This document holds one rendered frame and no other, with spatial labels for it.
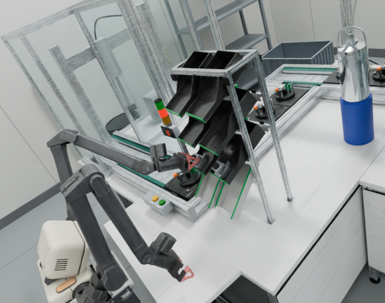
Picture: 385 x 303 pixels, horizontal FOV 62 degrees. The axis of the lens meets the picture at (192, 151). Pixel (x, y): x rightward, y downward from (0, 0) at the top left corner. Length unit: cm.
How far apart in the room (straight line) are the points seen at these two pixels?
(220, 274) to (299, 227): 42
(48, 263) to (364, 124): 164
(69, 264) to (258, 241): 83
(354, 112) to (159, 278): 130
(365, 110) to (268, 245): 88
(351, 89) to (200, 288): 122
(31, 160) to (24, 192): 42
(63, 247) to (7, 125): 320
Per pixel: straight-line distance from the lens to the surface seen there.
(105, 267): 119
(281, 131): 218
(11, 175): 454
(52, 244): 128
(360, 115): 192
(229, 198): 157
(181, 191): 184
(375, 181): 180
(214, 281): 152
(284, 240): 157
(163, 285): 161
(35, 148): 446
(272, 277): 147
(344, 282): 211
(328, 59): 358
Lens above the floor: 207
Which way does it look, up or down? 31 degrees down
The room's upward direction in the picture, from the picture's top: 23 degrees counter-clockwise
